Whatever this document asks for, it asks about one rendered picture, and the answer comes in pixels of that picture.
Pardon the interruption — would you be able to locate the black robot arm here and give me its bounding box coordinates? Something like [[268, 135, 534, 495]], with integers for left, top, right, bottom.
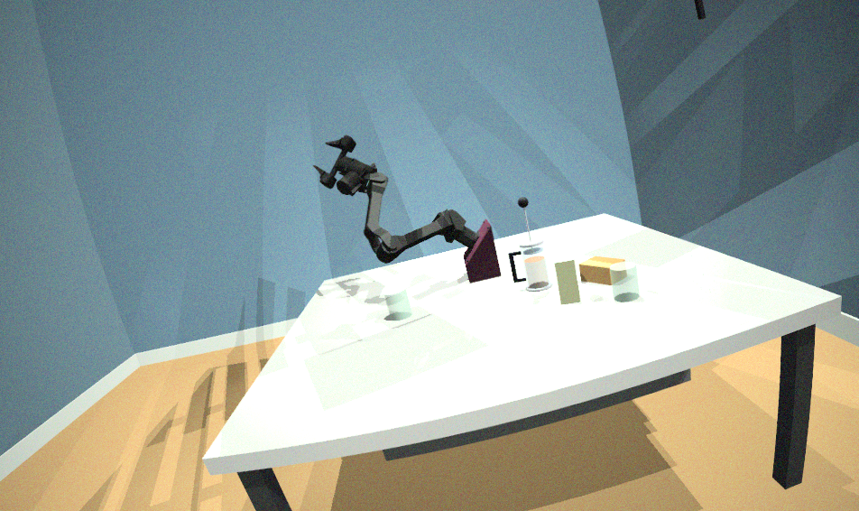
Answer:
[[337, 160, 480, 264]]

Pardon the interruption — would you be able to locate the cream rectangular block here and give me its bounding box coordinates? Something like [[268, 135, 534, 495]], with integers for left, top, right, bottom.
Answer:
[[578, 256, 625, 285]]

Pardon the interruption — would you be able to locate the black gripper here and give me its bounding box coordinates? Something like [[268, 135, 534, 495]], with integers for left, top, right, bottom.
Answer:
[[312, 135, 357, 189]]

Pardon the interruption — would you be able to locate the clear glass cylinder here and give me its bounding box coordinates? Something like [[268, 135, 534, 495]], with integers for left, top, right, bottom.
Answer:
[[610, 262, 640, 302], [383, 287, 412, 321]]

